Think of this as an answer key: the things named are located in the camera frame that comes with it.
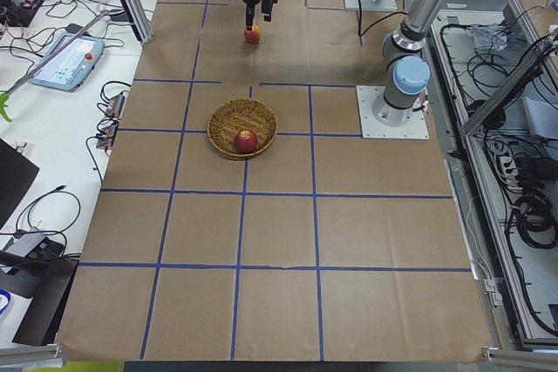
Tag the reacher stick green tip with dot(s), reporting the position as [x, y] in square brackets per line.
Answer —
[5, 95]

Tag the red yellow apple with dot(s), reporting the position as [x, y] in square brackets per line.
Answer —
[253, 35]

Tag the red apple in basket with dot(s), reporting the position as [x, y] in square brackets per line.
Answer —
[246, 141]

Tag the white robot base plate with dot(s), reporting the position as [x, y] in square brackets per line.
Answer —
[378, 120]

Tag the wicker basket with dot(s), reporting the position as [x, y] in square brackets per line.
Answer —
[237, 114]

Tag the teach pendant tablet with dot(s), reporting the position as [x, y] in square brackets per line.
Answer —
[69, 69]

